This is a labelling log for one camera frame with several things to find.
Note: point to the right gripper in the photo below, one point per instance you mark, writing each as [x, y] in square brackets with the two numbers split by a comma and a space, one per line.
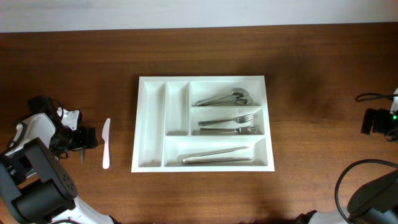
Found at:
[380, 115]

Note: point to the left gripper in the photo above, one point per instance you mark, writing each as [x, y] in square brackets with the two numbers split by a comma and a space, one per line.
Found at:
[83, 143]

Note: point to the small steel teaspoon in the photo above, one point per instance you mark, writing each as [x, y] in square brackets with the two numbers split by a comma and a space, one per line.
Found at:
[82, 156]

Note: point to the white plastic knife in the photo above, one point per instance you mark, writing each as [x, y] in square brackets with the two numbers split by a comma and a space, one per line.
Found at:
[105, 137]

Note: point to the steel fork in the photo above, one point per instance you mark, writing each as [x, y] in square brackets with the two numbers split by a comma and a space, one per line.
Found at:
[241, 130]
[238, 119]

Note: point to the steel tablespoon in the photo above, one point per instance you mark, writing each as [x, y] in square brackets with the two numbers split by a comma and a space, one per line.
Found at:
[243, 101]
[237, 92]

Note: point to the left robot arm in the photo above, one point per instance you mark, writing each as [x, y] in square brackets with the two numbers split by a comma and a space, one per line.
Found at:
[35, 187]

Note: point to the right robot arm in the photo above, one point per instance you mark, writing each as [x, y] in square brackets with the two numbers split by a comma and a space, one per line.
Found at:
[375, 201]

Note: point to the white plastic cutlery tray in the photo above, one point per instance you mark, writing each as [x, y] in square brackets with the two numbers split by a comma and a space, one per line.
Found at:
[167, 124]

